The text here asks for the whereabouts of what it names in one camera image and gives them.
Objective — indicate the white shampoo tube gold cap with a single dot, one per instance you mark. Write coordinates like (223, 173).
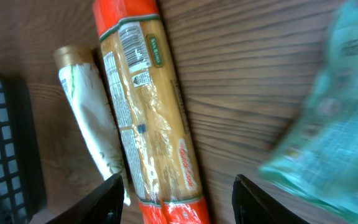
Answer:
(88, 100)

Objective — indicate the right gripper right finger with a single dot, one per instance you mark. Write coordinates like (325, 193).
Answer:
(252, 205)

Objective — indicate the teal snack wrapper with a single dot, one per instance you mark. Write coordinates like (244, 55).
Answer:
(317, 159)

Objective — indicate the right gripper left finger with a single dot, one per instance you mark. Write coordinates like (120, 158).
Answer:
(102, 206)

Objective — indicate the orange spaghetti pasta package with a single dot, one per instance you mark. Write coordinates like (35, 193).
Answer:
(149, 111)

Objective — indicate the grey plastic shopping basket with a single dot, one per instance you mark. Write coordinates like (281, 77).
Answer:
(22, 190)

